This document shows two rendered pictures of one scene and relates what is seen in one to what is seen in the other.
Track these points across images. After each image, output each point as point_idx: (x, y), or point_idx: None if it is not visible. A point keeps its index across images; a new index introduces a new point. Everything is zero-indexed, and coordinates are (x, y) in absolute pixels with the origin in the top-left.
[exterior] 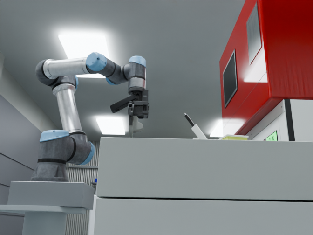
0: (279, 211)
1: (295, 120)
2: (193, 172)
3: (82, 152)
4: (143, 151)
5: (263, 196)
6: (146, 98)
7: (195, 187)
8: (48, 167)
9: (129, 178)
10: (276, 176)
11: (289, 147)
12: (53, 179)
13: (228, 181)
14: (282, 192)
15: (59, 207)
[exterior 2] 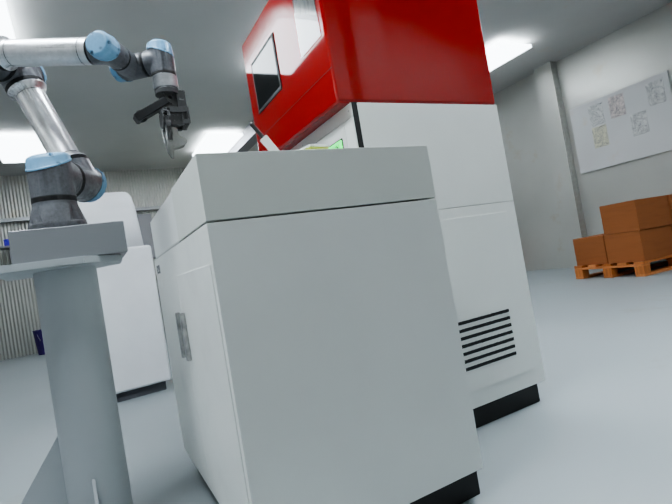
0: (379, 213)
1: (363, 126)
2: (301, 184)
3: (93, 183)
4: (247, 166)
5: (365, 202)
6: (183, 102)
7: (305, 199)
8: (57, 206)
9: (238, 197)
10: (374, 181)
11: (382, 152)
12: (70, 223)
13: (334, 190)
14: (379, 196)
15: (96, 257)
